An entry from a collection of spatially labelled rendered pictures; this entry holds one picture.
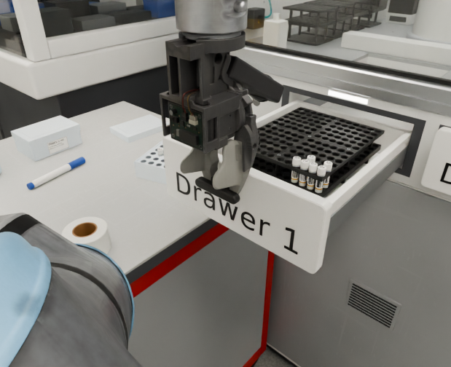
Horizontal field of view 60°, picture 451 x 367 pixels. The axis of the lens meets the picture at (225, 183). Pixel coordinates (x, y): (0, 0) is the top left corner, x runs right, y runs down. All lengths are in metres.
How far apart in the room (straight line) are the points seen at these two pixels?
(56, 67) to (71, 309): 1.08
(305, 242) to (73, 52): 0.95
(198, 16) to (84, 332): 0.30
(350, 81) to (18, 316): 0.70
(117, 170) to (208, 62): 0.52
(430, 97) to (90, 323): 0.65
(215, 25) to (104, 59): 0.95
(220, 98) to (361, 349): 0.85
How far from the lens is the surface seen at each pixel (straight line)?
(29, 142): 0.97
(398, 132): 0.79
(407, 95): 0.76
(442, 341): 1.00
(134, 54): 1.40
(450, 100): 0.73
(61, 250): 0.34
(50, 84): 1.26
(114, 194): 0.81
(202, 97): 0.43
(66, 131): 1.01
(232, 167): 0.48
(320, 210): 0.47
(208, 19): 0.41
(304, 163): 0.59
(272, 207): 0.52
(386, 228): 0.87
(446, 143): 0.74
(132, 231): 0.71
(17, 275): 0.20
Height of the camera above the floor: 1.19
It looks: 32 degrees down
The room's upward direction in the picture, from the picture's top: straight up
